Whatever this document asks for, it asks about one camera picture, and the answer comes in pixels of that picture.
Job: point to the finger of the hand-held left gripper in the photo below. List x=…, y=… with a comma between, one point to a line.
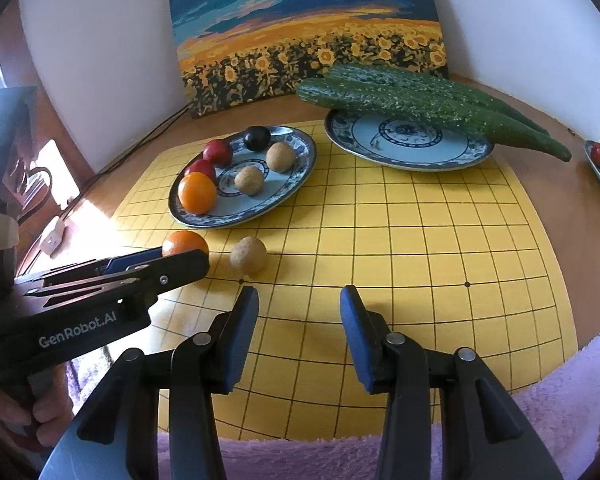
x=125, y=264
x=180, y=270

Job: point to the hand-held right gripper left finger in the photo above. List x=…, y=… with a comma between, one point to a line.
x=240, y=340

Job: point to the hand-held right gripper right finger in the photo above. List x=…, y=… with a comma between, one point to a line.
x=355, y=335

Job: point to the orange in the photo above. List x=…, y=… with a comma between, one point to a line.
x=197, y=193
x=185, y=244

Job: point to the brown round fruit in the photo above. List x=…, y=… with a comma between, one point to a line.
x=281, y=156
x=249, y=180
x=248, y=256

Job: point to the blue patterned plate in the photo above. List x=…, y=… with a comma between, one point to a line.
x=260, y=207
x=405, y=147

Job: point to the red apple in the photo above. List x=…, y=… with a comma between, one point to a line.
x=200, y=170
x=218, y=152

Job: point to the dark purple plum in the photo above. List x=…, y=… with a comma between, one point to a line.
x=257, y=138

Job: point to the person's left hand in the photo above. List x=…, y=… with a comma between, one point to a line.
x=50, y=420

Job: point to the white power adapter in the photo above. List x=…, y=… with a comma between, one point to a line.
x=52, y=235

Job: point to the yellow grid game board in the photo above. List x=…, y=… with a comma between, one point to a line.
x=405, y=260

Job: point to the carved wooden chair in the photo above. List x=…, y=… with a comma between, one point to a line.
x=35, y=175

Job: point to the purple fluffy towel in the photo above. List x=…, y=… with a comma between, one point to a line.
x=555, y=410

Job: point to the green cucumber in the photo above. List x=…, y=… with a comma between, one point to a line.
x=405, y=77
x=430, y=110

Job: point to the sunflower field painting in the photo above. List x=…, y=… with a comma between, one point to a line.
x=300, y=25

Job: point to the red cherry tomato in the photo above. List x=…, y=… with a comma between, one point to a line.
x=598, y=152

